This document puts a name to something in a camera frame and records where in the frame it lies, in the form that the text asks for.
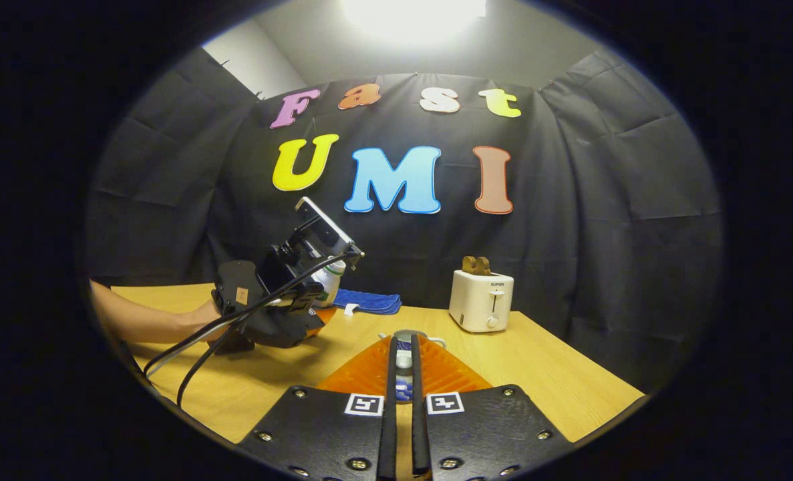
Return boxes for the white toaster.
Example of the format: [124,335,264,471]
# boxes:
[448,270,514,333]

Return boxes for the black cable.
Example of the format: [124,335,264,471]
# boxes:
[142,249,365,379]
[176,314,263,408]

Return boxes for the white water bottle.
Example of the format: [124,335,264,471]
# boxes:
[313,257,347,309]

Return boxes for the white teacup lid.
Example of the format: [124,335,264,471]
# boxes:
[393,329,430,371]

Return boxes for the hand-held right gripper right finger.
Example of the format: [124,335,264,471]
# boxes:
[410,334,574,481]

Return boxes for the ceiling light panel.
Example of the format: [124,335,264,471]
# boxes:
[339,0,490,41]

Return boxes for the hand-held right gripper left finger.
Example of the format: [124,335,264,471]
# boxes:
[236,334,400,481]

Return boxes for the blue towel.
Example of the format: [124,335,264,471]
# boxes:
[333,289,402,316]

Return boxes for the white blue-flowered teacup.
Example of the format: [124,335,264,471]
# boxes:
[377,329,448,403]

